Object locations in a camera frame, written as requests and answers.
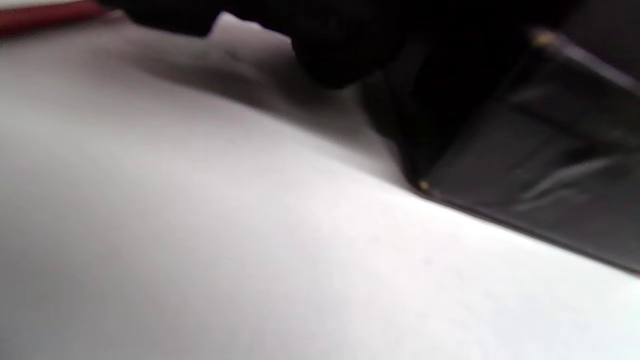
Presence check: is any person's left hand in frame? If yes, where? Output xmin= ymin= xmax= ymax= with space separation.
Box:
xmin=97 ymin=0 xmax=583 ymax=91

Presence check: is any black gift box lid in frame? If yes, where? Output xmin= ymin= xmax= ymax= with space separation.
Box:
xmin=359 ymin=29 xmax=640 ymax=277

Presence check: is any pink ribbon bow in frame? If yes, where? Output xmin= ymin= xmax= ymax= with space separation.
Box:
xmin=0 ymin=0 xmax=118 ymax=37

